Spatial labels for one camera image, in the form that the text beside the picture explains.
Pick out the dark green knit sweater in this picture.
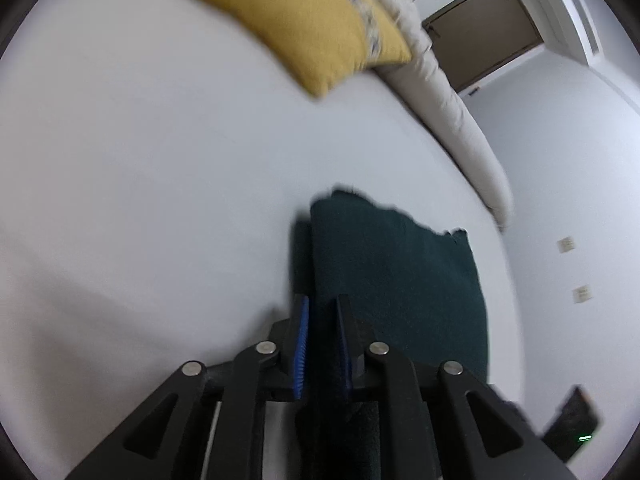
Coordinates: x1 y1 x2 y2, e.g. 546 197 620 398
290 186 490 480

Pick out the beige duvet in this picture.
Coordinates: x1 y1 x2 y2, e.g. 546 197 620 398
374 0 514 231

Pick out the ceiling air vent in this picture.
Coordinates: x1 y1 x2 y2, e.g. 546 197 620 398
572 0 601 56

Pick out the brown door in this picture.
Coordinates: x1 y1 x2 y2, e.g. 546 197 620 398
422 0 542 92

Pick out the yellow patterned cushion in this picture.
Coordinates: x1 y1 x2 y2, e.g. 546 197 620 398
203 0 412 98

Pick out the wall socket near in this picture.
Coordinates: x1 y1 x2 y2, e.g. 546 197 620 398
573 285 592 304

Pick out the wall socket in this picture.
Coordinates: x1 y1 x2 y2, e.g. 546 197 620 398
558 236 576 254
573 285 592 304

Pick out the wall socket far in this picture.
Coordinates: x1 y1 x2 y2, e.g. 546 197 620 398
558 236 576 254

